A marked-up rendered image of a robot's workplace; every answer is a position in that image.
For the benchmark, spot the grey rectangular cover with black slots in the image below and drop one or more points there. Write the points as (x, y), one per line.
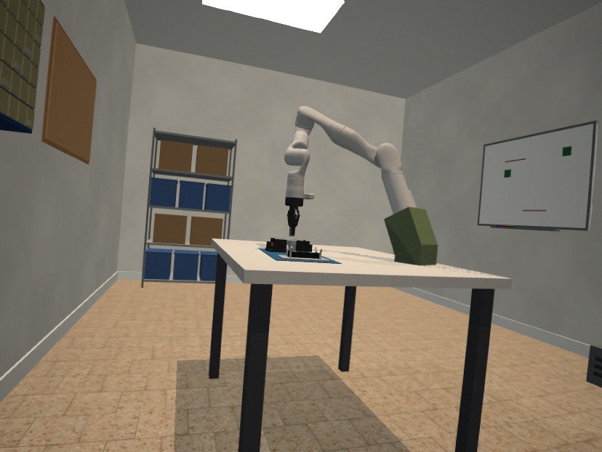
(292, 243)

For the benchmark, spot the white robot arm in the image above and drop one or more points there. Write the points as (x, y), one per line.
(385, 157)

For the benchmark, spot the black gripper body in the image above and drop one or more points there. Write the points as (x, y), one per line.
(293, 203)

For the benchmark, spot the blue flat mat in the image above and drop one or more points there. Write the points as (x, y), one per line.
(278, 250)

